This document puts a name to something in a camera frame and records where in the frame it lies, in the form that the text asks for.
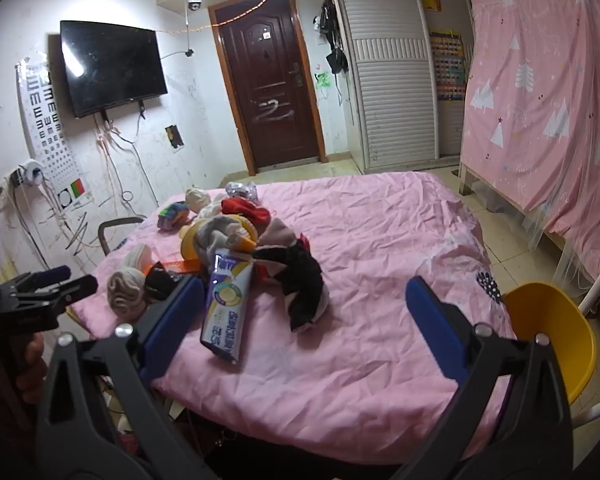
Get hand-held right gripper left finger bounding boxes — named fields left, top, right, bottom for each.
left=36, top=275, right=216, bottom=480

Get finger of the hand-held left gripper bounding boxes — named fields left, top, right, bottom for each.
left=30, top=266, right=72, bottom=288
left=17, top=275, right=99, bottom=306

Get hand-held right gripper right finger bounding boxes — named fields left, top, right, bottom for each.
left=395, top=276, right=576, bottom=480

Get white blue toothpaste box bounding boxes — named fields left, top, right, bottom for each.
left=200, top=248, right=255, bottom=365

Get person's left hand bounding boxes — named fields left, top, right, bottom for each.
left=22, top=332, right=48, bottom=406

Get orange flat item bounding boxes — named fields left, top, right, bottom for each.
left=152, top=259, right=201, bottom=273

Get beige grey sock ball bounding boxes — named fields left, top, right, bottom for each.
left=107, top=270, right=148, bottom=320

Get black chair back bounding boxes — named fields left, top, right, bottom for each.
left=98, top=216, right=146, bottom=256

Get yellow tape roll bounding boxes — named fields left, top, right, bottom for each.
left=181, top=215, right=258, bottom=266

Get grey white sock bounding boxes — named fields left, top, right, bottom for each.
left=195, top=216, right=246, bottom=261

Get pink bed sheet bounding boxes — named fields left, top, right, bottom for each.
left=67, top=171, right=518, bottom=466

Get multicoloured sock ball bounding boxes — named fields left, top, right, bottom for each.
left=157, top=201, right=189, bottom=231

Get yellow chair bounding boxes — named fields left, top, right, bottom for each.
left=502, top=255, right=600, bottom=431

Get red cloth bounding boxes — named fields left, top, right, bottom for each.
left=221, top=197, right=272, bottom=226

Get black white sock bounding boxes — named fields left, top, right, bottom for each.
left=252, top=245, right=329, bottom=333

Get grey pink sock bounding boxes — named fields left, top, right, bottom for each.
left=257, top=217, right=301, bottom=248

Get white eye chart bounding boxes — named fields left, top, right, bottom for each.
left=15, top=57, right=88, bottom=208

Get clear plastic wrapper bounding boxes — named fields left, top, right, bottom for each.
left=226, top=181, right=259, bottom=204

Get white shuttered wardrobe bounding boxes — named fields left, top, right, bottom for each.
left=328, top=0, right=473, bottom=173

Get brown wooden door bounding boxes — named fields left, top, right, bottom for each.
left=209, top=0, right=327, bottom=176

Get pink printed bed curtain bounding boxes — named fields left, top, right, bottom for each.
left=462, top=0, right=600, bottom=306

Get multicoloured grid poster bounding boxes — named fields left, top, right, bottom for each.
left=428, top=30, right=467, bottom=102

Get hanging black bags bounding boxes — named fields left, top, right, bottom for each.
left=317, top=0, right=350, bottom=75

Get white wall plug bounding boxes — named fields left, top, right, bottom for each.
left=10, top=160, right=46, bottom=188

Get black wall television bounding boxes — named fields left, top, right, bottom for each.
left=60, top=20, right=169, bottom=119

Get orange string wire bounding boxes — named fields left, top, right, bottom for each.
left=207, top=0, right=286, bottom=28

